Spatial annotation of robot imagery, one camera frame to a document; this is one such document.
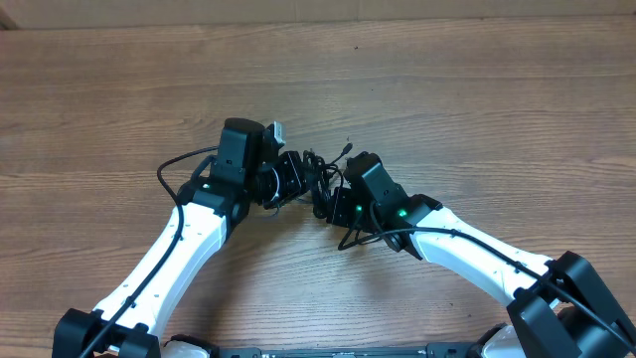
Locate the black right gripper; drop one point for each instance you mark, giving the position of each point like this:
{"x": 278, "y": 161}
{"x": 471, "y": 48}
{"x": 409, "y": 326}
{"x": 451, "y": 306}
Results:
{"x": 341, "y": 200}

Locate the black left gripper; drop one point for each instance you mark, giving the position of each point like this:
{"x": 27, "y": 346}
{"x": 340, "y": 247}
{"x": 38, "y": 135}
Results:
{"x": 295, "y": 180}

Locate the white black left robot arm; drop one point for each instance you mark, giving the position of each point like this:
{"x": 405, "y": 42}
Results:
{"x": 248, "y": 166}

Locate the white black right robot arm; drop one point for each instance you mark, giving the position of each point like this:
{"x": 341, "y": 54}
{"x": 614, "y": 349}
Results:
{"x": 557, "y": 308}

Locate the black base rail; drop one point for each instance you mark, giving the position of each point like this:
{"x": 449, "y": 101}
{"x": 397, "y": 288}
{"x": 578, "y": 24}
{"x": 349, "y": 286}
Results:
{"x": 430, "y": 350}

